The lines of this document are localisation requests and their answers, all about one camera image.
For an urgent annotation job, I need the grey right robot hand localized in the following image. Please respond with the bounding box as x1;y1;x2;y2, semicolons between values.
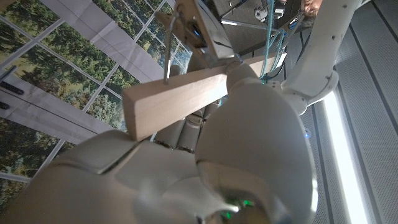
0;54;318;224

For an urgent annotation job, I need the wooden stick clip hanger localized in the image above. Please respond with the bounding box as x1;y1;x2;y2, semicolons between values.
121;0;307;142

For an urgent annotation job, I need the teal yarn skein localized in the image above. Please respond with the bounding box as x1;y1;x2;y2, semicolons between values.
259;0;285;80

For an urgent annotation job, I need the long ceiling light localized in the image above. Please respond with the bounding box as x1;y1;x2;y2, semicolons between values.
323;90;371;224

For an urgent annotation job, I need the printed forest window backdrop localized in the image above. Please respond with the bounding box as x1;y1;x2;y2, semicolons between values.
0;0;200;203

